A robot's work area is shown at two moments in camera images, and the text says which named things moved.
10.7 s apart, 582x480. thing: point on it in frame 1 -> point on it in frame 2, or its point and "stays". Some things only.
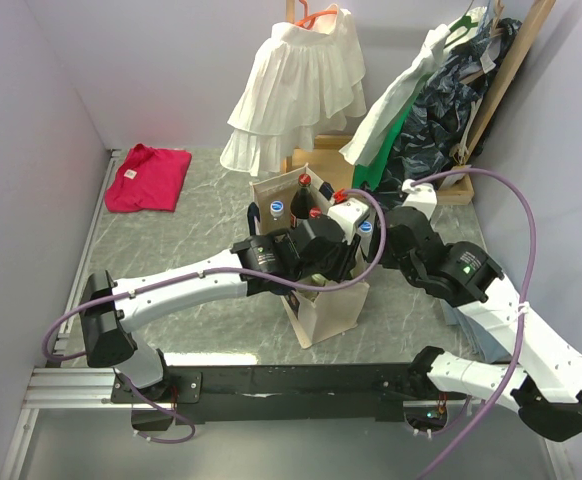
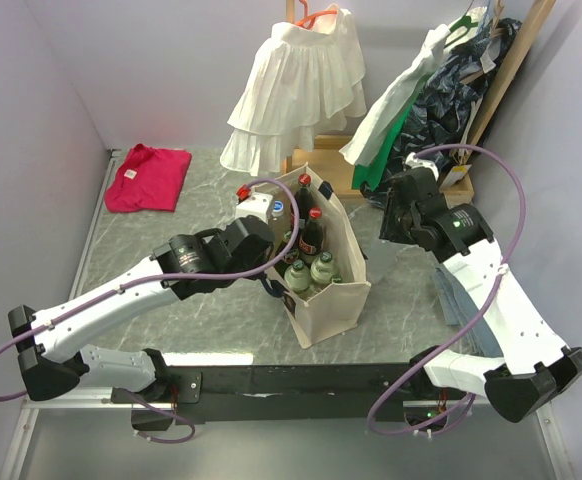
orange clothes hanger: x=308 y=20 stays
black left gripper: x=346 y=262 -> x=261 y=261
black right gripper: x=386 y=257 -> x=388 y=228
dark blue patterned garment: x=435 y=127 stays
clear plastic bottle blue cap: x=276 y=209 stays
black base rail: x=295 y=392 stays
